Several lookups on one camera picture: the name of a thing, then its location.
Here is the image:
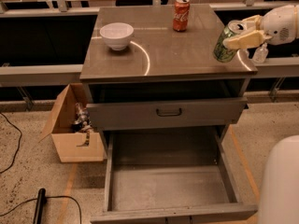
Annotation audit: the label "white ceramic bowl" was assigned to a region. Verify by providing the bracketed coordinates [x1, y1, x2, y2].
[100, 22, 134, 50]

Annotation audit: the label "top grey drawer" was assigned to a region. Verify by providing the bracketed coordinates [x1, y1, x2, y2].
[87, 97, 247, 131]

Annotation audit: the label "open middle grey drawer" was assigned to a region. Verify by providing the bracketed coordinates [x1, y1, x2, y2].
[91, 127, 257, 224]

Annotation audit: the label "grey drawer cabinet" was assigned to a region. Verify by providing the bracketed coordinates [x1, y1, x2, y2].
[80, 6, 257, 146]

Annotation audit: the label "red Coca-Cola can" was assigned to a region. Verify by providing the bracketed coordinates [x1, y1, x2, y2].
[173, 0, 190, 32]

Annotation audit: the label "crumpled items in box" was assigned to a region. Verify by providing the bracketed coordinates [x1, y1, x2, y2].
[71, 102, 93, 147]

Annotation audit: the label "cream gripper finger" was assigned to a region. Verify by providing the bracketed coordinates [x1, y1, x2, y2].
[222, 30, 272, 49]
[242, 15, 262, 29]

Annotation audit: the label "green soda can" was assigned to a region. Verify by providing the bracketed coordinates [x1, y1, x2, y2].
[213, 20, 246, 63]

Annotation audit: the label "clear sanitizer pump bottle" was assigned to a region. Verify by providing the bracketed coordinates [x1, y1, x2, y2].
[252, 43, 268, 63]

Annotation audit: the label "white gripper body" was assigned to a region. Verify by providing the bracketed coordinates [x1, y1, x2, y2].
[260, 5, 299, 46]

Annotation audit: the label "black power strip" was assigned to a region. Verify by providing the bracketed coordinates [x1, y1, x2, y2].
[33, 188, 47, 224]

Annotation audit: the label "black cable on floor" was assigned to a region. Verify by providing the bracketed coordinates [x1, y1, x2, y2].
[0, 111, 23, 175]

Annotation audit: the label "black drawer handle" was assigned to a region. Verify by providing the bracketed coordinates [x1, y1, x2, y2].
[156, 108, 182, 117]

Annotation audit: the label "brown cardboard box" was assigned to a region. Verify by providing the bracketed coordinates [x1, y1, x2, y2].
[39, 83, 106, 162]

